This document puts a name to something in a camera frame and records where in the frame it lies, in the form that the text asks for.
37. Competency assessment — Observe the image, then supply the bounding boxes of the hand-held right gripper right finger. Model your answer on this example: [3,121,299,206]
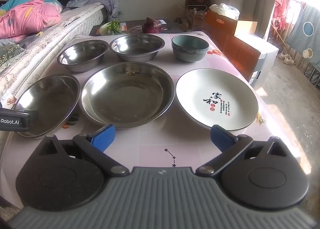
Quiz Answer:
[196,124,288,177]

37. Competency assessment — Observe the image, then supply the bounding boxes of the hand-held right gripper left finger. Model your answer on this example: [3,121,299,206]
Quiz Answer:
[37,124,130,176]

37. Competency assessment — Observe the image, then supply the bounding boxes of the deep steel plate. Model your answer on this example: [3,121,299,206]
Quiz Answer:
[14,74,81,139]

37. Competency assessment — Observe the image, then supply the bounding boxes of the medium steel bowl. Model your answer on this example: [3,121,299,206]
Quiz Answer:
[79,62,175,129]

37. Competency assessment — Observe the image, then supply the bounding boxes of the small steel bowl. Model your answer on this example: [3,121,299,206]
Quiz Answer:
[57,40,109,73]
[175,68,259,131]

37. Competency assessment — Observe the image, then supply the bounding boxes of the teal ceramic bowl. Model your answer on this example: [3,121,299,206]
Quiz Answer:
[171,35,209,63]

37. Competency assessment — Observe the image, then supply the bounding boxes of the wide steel bowl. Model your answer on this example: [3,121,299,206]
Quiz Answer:
[109,34,165,62]

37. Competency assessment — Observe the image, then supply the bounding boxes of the pink printed tablecloth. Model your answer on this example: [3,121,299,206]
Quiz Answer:
[0,30,303,209]

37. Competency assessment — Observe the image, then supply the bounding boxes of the leaf print pillow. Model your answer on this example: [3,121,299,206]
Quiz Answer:
[0,44,27,74]

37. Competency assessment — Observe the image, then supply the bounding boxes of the grey bed sheet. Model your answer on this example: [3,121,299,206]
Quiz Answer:
[0,33,44,49]

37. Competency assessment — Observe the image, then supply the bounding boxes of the large brown cardboard box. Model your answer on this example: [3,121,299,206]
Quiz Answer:
[204,10,262,79]

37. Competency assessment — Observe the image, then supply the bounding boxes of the white appliance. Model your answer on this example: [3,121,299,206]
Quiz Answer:
[250,35,279,87]

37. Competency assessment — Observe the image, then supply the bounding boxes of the bed with black headboard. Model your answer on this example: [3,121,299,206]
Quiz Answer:
[0,3,105,109]

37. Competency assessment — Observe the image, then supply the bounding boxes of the white slippers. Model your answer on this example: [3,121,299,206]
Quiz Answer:
[279,51,295,65]

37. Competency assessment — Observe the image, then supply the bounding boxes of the pink quilt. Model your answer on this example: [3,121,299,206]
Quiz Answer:
[0,0,63,39]

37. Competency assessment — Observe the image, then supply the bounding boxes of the napa cabbage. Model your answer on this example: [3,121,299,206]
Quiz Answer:
[99,20,123,36]

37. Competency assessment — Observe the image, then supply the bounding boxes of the cardboard box with flap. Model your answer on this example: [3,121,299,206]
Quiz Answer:
[206,9,258,36]

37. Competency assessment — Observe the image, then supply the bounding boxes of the open cardboard box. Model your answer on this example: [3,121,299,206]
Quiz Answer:
[185,0,209,31]

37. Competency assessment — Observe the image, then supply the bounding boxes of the purple cabbage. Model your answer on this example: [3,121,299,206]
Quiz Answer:
[142,17,163,34]

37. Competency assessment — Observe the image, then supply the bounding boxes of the white plastic bag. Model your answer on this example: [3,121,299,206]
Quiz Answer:
[209,3,240,19]

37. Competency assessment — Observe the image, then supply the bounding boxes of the blue hanging blanket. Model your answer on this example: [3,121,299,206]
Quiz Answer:
[286,4,320,74]

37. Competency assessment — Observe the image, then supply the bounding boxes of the pink hanging clothes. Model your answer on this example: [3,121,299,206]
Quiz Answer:
[272,0,292,37]

